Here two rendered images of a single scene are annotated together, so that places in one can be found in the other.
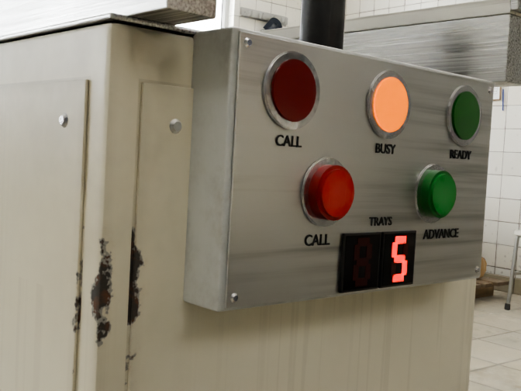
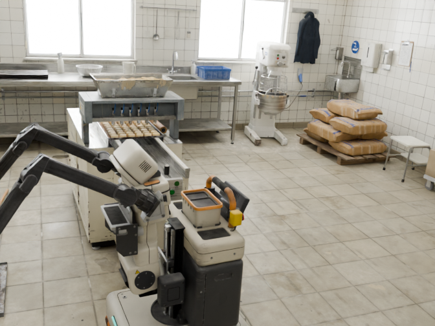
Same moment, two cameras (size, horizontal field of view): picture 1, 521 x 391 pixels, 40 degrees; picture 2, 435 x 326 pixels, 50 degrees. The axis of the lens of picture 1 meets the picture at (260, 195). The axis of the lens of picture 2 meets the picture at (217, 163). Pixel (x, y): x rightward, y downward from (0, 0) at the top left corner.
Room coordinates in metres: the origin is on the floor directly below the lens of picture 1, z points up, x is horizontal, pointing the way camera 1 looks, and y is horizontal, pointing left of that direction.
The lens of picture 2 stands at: (-1.97, -1.20, 1.88)
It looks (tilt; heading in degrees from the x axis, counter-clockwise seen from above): 19 degrees down; 18
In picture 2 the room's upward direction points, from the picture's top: 4 degrees clockwise
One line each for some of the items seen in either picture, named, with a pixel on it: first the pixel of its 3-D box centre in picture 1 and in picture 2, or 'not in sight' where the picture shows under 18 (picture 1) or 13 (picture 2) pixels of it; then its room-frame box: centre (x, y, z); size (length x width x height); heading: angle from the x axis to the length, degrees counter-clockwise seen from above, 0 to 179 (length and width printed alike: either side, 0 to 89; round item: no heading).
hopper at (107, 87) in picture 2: not in sight; (131, 86); (1.08, 0.52, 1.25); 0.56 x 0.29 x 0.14; 132
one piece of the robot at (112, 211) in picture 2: not in sight; (122, 222); (-0.18, -0.15, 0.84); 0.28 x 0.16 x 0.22; 44
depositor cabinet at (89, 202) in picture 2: not in sight; (118, 170); (1.44, 0.84, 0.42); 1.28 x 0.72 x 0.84; 42
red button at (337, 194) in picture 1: (327, 192); not in sight; (0.39, -0.04, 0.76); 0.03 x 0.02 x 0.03; 132
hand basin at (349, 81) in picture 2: not in sight; (344, 76); (5.47, -0.67, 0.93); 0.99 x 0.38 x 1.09; 40
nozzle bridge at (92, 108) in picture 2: not in sight; (131, 118); (1.08, 0.52, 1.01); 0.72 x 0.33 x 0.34; 132
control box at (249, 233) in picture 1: (362, 174); (163, 190); (0.44, -0.06, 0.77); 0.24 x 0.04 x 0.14; 132
